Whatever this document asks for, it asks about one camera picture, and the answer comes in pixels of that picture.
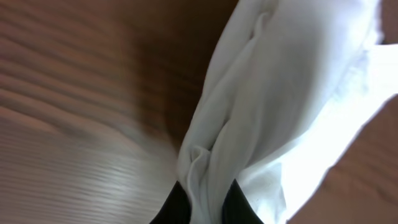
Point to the white printed t-shirt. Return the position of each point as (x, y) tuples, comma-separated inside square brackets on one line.
[(288, 87)]

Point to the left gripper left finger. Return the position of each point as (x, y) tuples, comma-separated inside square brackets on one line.
[(176, 209)]

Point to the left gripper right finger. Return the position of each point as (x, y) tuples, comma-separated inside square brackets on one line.
[(236, 208)]

